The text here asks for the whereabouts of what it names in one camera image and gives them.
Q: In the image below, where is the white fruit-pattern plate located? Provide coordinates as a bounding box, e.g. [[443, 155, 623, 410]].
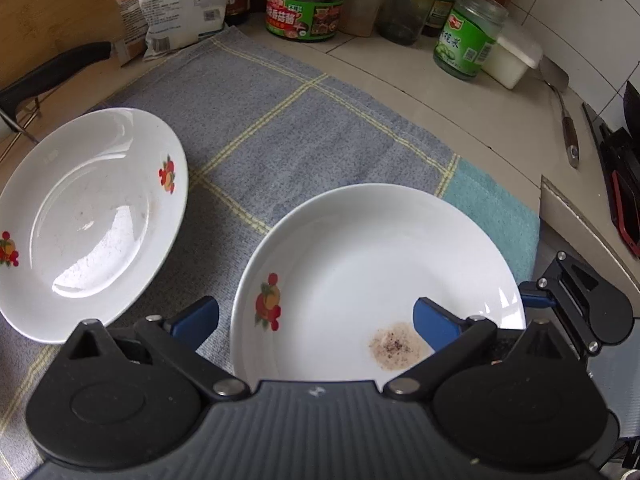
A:
[[1, 107, 189, 344]]

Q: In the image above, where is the white plate with stain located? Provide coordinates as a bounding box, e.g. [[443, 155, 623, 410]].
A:
[[231, 184, 525, 386]]

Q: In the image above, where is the black gas stove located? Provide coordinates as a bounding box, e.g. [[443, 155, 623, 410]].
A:
[[582, 82, 640, 258]]

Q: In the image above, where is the white plastic box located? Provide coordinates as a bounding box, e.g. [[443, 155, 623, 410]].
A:
[[483, 18, 544, 90]]

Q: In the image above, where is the grey checked towel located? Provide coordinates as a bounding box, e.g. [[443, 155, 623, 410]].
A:
[[0, 24, 542, 480]]

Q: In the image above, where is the green label glass jar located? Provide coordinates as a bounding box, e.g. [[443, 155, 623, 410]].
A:
[[433, 0, 509, 80]]

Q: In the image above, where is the clear glass bottle red cap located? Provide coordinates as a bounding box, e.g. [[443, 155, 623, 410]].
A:
[[375, 0, 435, 46]]

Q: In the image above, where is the bamboo cutting board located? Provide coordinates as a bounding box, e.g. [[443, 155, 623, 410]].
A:
[[1, 0, 124, 87]]

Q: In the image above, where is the yellow lid spice jar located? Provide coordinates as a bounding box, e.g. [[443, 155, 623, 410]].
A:
[[340, 0, 383, 37]]

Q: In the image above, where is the red white seasoning bag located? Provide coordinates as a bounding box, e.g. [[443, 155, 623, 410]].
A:
[[104, 0, 166, 68]]

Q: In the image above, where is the green lid sauce jar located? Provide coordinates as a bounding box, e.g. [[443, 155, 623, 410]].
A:
[[265, 0, 345, 42]]

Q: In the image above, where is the metal spatula wooden handle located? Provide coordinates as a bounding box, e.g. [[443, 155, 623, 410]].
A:
[[539, 55, 580, 169]]

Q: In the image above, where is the metal wire rack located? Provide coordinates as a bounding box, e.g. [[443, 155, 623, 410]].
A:
[[0, 98, 40, 145]]

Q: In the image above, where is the kitchen knife black handle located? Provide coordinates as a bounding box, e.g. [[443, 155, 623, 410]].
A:
[[0, 41, 112, 119]]

